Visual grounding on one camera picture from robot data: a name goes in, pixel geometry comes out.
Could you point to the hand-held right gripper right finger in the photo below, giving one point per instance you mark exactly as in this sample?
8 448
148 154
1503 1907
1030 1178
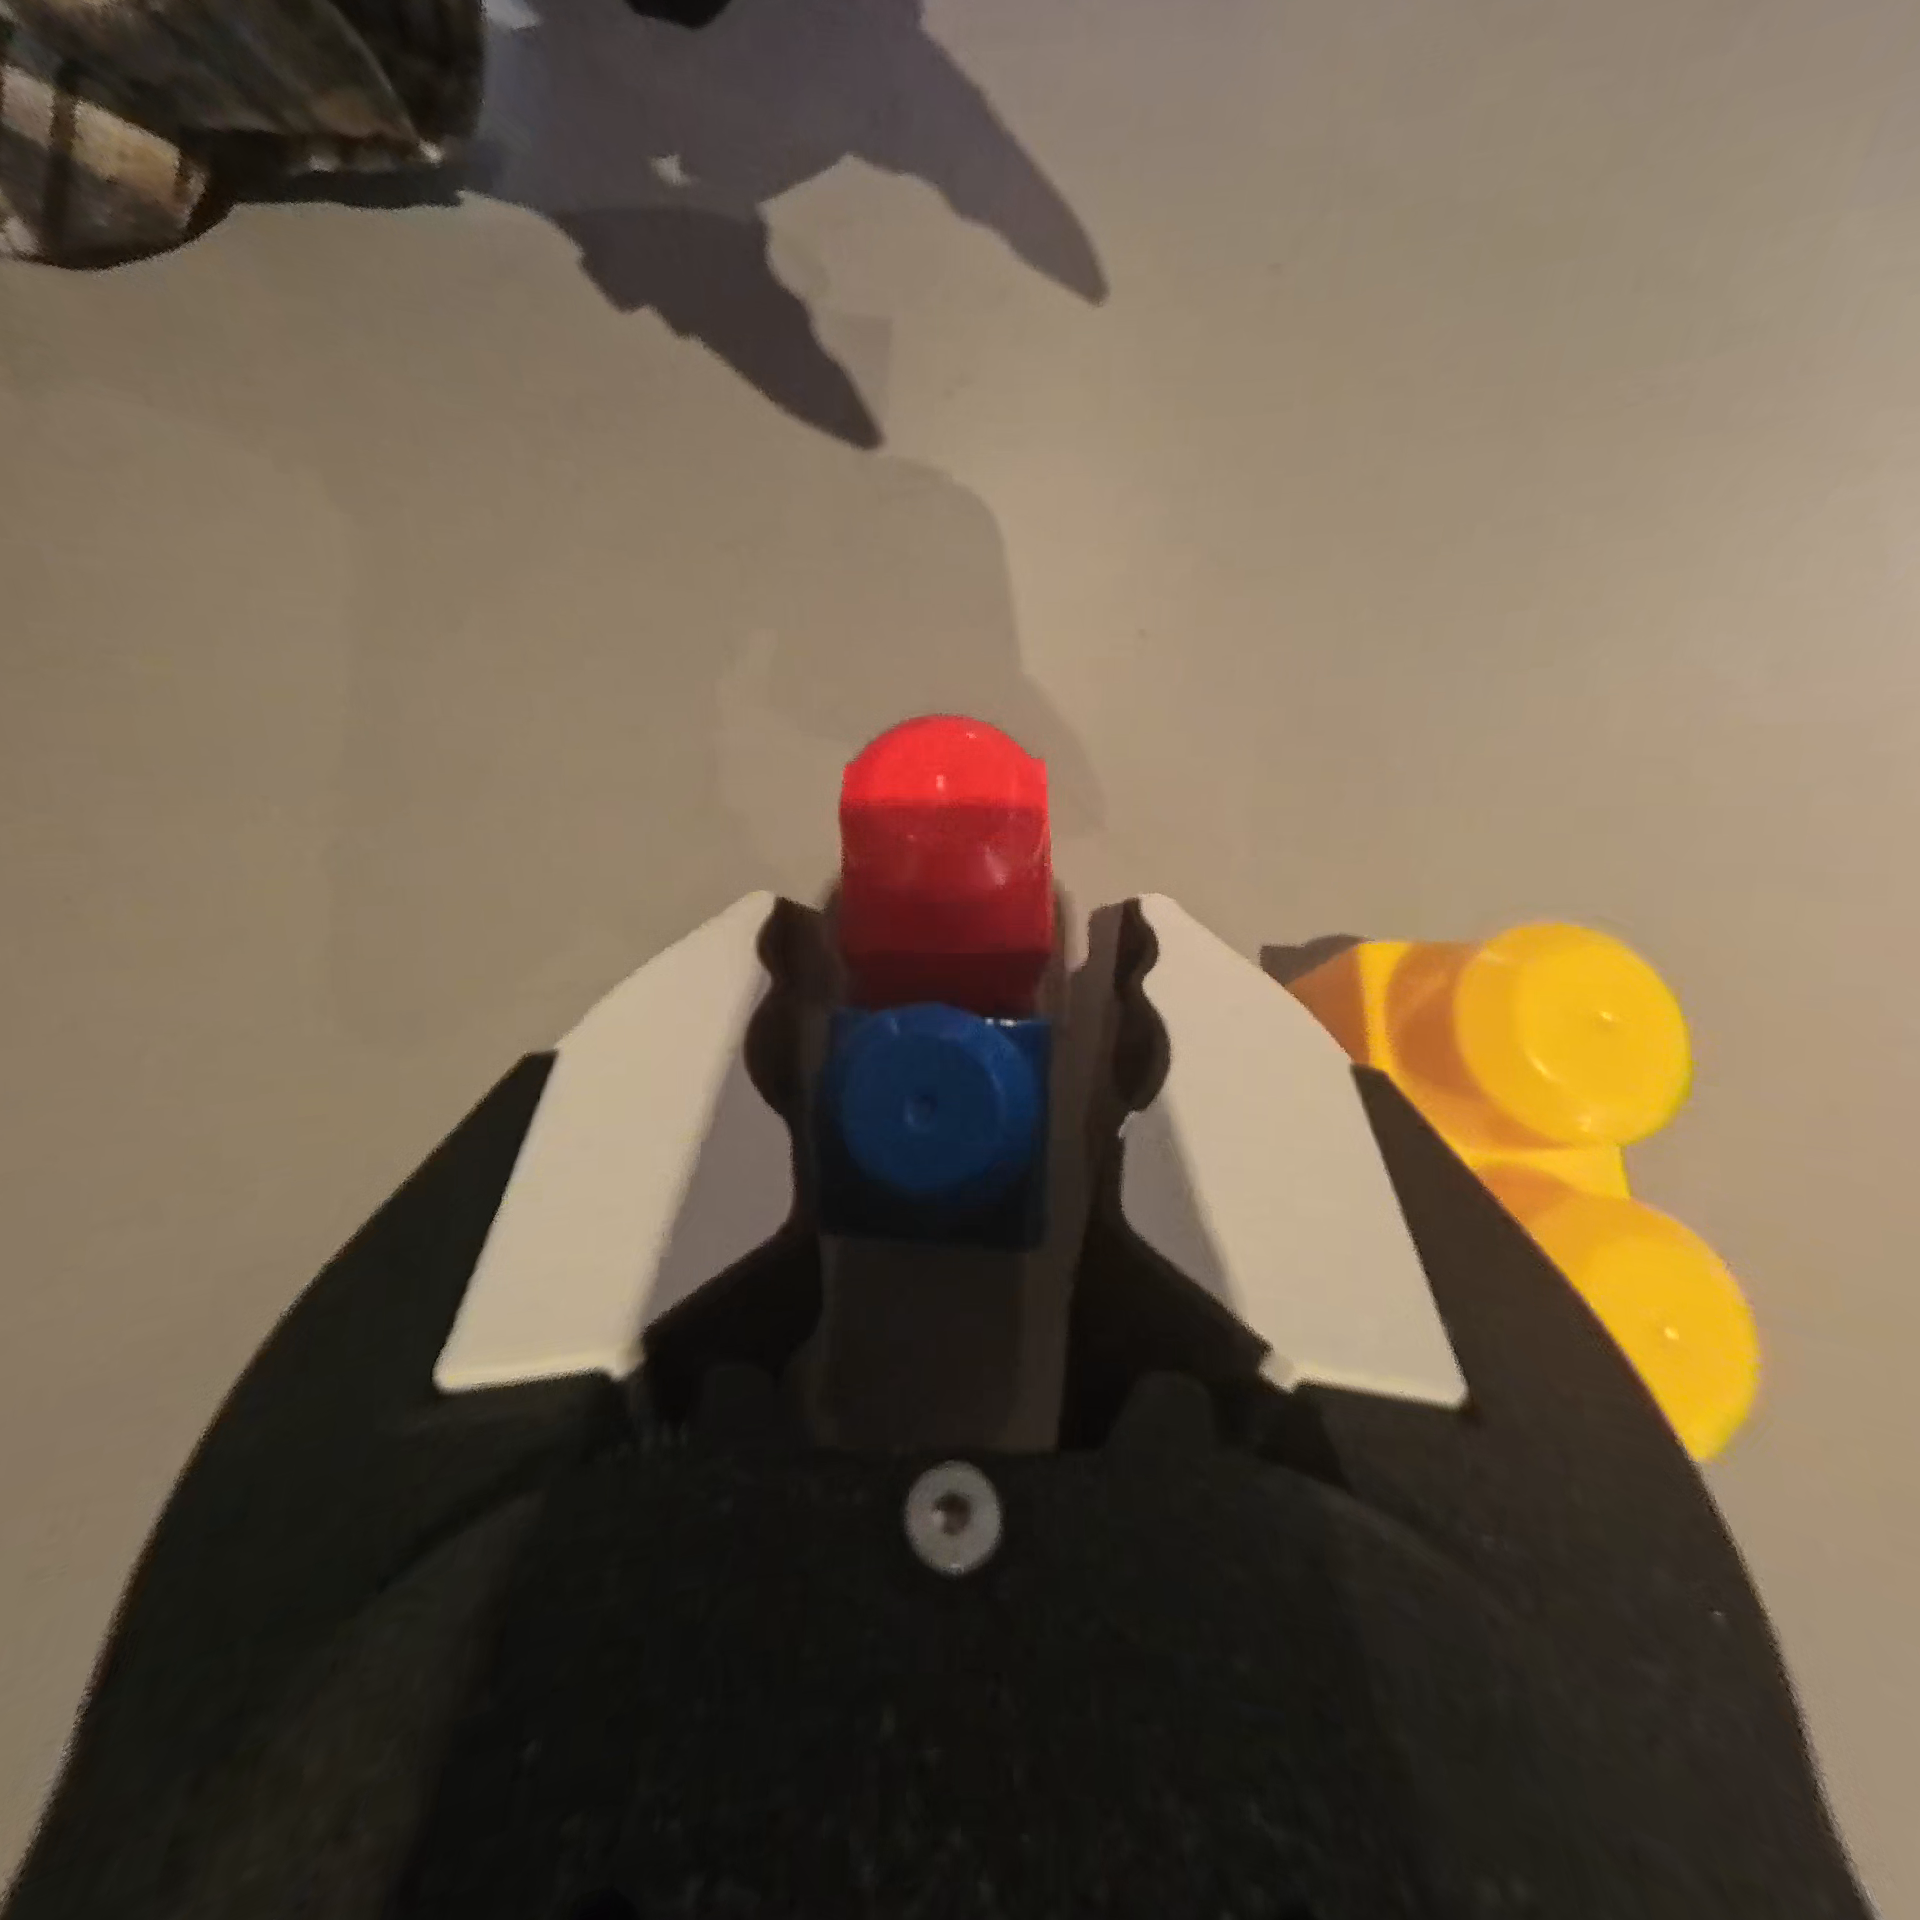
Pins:
1290 1202

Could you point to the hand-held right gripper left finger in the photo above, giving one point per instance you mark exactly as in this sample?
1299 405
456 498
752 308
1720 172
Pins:
599 1202

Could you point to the blue one-stud block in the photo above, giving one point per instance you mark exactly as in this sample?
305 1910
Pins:
921 1118

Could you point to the yellow two-stud block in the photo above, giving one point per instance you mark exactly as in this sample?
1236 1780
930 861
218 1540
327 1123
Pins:
1590 1037

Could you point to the red one-stud block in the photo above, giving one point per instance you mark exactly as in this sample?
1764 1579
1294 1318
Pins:
938 870

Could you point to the person's left forearm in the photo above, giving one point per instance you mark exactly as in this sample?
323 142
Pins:
148 119

